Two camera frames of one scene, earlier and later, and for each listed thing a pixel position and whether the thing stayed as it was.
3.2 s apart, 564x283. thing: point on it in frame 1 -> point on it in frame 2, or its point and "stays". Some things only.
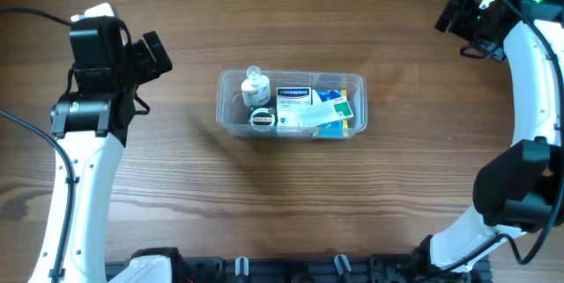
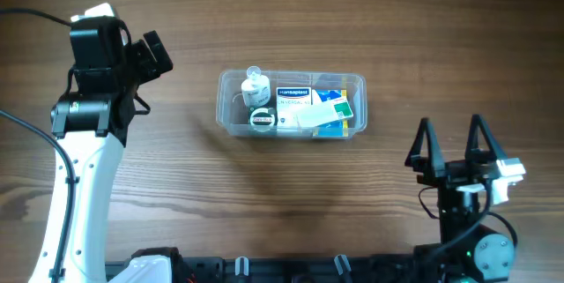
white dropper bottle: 256,88 stays
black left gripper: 155,52 stays
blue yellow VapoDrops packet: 335,129 stays
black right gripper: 452,14 -> 456,171
